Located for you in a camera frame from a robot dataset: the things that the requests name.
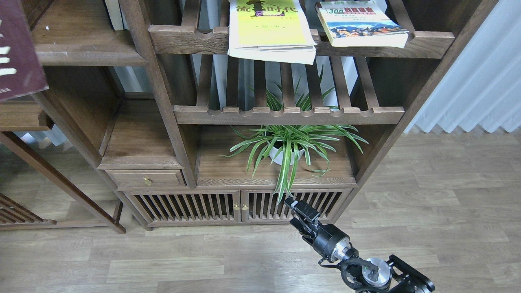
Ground yellow cover book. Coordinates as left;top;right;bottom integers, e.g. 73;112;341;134
228;0;316;65

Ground brass drawer knob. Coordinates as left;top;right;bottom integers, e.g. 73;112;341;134
143;177;152;186

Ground blue landscape cover book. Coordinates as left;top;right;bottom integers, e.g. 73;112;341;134
315;1;409;48

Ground dark wooden bookshelf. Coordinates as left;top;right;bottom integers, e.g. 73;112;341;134
0;0;498;232

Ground white pleated curtain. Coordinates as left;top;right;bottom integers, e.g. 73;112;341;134
405;0;521;133

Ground white upright book spine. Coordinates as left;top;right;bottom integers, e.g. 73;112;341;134
104;0;124;31

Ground green spider plant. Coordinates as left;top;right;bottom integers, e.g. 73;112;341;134
221;65;369;204

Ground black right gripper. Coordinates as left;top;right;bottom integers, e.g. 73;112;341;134
284;198;350;263

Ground white plant pot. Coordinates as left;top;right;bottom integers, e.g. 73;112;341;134
269;146;304;165

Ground maroon book white characters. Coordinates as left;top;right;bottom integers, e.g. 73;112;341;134
0;0;49;101

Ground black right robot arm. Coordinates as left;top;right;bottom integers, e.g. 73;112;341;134
284;198;435;293

